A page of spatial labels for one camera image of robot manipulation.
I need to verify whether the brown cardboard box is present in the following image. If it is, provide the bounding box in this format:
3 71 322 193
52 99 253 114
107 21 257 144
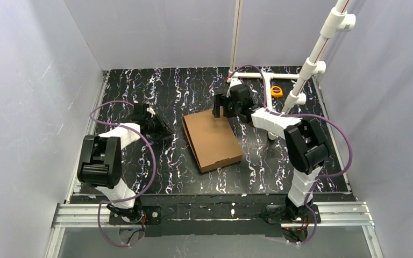
182 109 243 173

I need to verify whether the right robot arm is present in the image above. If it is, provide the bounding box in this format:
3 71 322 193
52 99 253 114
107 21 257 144
212 84 331 221

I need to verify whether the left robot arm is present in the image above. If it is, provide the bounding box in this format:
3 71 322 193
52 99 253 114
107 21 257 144
77 103 173 224

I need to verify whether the orange tape measure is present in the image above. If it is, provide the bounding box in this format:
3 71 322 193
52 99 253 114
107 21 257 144
270 85 283 98

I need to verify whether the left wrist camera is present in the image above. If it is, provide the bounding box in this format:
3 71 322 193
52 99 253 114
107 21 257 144
146 105 156 117

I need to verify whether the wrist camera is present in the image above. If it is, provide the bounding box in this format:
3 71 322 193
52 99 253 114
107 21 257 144
226 77 242 97
146 105 156 117

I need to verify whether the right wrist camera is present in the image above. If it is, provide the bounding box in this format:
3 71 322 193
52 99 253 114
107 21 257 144
226 77 242 97

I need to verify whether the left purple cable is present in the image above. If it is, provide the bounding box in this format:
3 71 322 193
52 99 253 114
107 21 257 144
89 100 158 248

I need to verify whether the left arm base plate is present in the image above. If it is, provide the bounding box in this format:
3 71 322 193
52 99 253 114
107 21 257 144
106 197 161 226

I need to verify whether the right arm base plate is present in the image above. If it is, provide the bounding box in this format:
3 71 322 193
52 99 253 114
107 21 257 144
260 204 322 225

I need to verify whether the white PVC pipe frame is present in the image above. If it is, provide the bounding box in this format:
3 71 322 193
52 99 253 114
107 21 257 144
227 0 357 140

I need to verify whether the aluminium rail frame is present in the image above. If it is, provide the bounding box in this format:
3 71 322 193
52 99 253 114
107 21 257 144
46 68 382 257

